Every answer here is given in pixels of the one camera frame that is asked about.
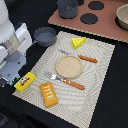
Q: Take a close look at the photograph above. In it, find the round wooden plate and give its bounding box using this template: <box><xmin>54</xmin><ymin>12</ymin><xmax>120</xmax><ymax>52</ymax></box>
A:
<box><xmin>56</xmin><ymin>55</ymin><xmax>83</xmax><ymax>78</ymax></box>

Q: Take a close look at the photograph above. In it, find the dark grey pot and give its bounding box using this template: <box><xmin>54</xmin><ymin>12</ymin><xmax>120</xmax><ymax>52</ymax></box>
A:
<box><xmin>57</xmin><ymin>0</ymin><xmax>78</xmax><ymax>19</ymax></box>

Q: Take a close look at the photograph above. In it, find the yellow butter box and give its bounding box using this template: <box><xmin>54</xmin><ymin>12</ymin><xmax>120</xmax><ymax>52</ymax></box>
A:
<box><xmin>14</xmin><ymin>72</ymin><xmax>36</xmax><ymax>92</ymax></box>

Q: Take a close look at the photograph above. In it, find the toy fork wooden handle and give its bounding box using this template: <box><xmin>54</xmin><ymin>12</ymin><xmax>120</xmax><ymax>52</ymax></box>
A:
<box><xmin>44</xmin><ymin>71</ymin><xmax>85</xmax><ymax>90</ymax></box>

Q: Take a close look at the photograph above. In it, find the toy knife wooden handle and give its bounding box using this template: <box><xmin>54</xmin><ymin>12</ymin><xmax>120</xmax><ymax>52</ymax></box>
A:
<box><xmin>58</xmin><ymin>49</ymin><xmax>98</xmax><ymax>63</ymax></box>

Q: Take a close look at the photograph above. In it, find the beige bowl on stove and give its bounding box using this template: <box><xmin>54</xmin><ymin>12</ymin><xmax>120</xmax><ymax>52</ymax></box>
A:
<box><xmin>116</xmin><ymin>4</ymin><xmax>128</xmax><ymax>30</ymax></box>

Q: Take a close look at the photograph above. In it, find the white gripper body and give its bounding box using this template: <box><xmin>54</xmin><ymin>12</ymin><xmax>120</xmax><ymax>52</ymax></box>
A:
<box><xmin>0</xmin><ymin>23</ymin><xmax>32</xmax><ymax>84</ymax></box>

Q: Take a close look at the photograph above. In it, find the grey saucepan with handle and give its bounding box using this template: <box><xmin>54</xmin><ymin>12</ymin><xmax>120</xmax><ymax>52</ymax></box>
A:
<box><xmin>33</xmin><ymin>27</ymin><xmax>57</xmax><ymax>47</ymax></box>

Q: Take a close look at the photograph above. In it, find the orange bread loaf toy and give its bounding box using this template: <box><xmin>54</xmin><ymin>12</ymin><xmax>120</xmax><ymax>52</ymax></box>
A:
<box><xmin>40</xmin><ymin>82</ymin><xmax>58</xmax><ymax>107</ymax></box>

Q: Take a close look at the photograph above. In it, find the yellow cheese wedge toy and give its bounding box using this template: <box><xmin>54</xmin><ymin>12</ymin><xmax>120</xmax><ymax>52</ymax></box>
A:
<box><xmin>72</xmin><ymin>37</ymin><xmax>86</xmax><ymax>49</ymax></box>

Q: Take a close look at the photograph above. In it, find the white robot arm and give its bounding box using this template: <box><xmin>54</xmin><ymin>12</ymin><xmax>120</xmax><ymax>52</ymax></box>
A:
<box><xmin>0</xmin><ymin>0</ymin><xmax>32</xmax><ymax>86</ymax></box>

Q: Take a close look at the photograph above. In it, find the beige woven placemat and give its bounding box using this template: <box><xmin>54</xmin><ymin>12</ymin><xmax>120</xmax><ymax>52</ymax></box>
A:
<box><xmin>13</xmin><ymin>31</ymin><xmax>115</xmax><ymax>128</ymax></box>

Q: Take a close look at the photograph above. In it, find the pink toy stove top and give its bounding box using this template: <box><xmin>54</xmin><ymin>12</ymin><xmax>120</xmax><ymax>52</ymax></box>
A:
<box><xmin>47</xmin><ymin>0</ymin><xmax>128</xmax><ymax>44</ymax></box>

